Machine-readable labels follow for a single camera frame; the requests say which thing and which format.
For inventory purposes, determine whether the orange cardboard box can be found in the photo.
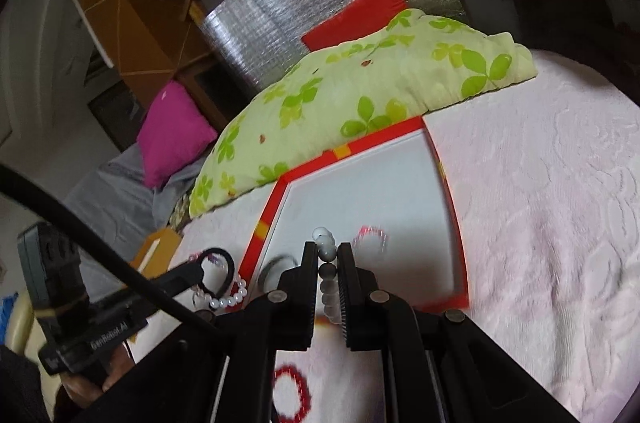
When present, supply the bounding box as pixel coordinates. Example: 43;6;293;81
130;227;181;279

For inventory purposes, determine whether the red bead bracelet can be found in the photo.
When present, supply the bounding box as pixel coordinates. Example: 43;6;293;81
271;362;313;423

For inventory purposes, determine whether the grey bed sheet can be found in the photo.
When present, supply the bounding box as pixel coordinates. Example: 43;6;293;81
64;144;205;261

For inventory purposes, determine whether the clear pink bead bracelet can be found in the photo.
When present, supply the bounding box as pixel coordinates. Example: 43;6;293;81
351;225;392;254

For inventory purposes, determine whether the green leaf print pillow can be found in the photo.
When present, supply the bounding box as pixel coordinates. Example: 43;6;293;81
189;9;537;218

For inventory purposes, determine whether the white pearl bead bracelet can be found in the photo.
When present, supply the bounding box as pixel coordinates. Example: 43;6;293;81
310;226;343;327

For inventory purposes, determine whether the red cushion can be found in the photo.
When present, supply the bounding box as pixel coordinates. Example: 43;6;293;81
302;0;408;51

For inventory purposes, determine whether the cream leather sofa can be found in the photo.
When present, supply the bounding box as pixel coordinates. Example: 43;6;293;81
1;291;61;422

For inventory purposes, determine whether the dark metal bangle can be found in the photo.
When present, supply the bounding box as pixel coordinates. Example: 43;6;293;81
258;255;298;293

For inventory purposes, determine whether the black hair tie with charm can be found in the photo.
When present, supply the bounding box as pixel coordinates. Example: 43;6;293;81
188;246;238;299

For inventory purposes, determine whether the black cable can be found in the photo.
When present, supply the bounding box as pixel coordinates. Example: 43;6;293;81
0;162;216;334

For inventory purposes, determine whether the red gift box lid tray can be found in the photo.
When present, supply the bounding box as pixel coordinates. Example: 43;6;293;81
239;117;469;313

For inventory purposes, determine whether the magenta cushion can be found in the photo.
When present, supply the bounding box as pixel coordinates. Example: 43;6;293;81
137;80;218;189

